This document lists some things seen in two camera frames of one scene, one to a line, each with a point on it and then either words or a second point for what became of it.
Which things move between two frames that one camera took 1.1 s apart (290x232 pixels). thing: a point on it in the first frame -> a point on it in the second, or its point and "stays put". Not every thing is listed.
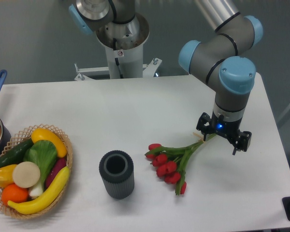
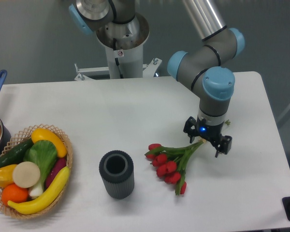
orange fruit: (14, 193) stays put
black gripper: (230, 129) -> (223, 144)
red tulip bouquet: (169, 163) stays put
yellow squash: (41, 134) stays put
